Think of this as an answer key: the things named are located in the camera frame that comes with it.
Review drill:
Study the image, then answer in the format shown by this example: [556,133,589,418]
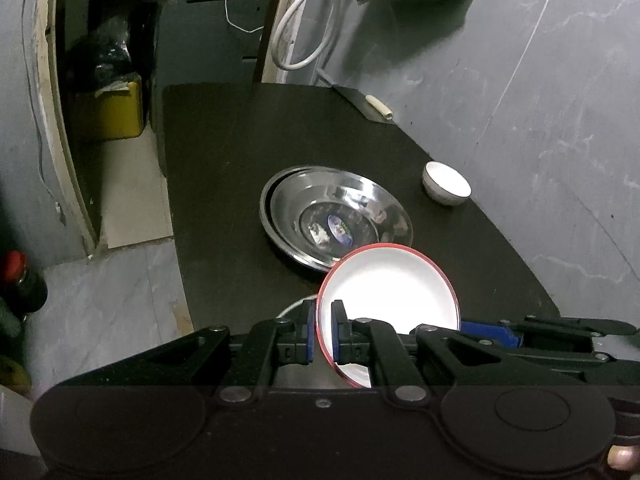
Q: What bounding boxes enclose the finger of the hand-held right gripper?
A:
[472,337,614,377]
[459,315,639,349]

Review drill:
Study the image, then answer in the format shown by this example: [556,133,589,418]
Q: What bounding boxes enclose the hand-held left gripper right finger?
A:
[331,300,588,406]

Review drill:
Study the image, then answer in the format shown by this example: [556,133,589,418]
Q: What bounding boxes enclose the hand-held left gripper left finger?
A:
[50,302,318,406]

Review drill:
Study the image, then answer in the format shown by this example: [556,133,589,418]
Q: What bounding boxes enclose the white ceramic bowl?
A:
[422,161,472,207]
[316,243,461,390]

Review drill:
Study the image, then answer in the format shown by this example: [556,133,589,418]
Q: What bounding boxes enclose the large steel basin front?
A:
[259,164,415,275]

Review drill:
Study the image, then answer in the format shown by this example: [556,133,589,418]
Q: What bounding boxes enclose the person's right hand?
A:
[606,445,640,472]

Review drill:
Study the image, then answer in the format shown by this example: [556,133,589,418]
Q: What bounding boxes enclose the red-capped dark bottle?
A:
[0,251,48,318]

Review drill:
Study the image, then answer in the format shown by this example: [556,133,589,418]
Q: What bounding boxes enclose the yellow box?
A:
[80,72,146,141]

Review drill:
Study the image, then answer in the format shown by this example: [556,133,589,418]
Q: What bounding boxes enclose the dull yellow bag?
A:
[0,355,31,393]

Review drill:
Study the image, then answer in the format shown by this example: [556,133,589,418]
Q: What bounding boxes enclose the green bottle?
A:
[0,305,23,356]

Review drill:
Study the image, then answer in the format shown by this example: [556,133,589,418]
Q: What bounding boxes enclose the white plastic container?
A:
[0,385,38,456]

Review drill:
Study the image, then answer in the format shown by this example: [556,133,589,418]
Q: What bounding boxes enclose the dark cabinet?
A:
[150,0,273,86]

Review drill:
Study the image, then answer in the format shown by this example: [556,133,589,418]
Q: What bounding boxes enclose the cleaver with cream handle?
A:
[317,69,396,123]

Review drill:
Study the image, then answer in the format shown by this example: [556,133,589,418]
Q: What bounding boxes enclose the white flexible hose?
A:
[271,0,343,72]

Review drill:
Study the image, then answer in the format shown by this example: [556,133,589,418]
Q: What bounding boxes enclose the white charging cable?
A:
[224,0,266,33]

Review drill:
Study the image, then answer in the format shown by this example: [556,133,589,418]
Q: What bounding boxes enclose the white door frame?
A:
[30,0,101,256]

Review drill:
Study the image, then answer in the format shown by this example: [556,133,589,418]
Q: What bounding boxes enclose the thin wall cable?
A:
[20,0,66,226]

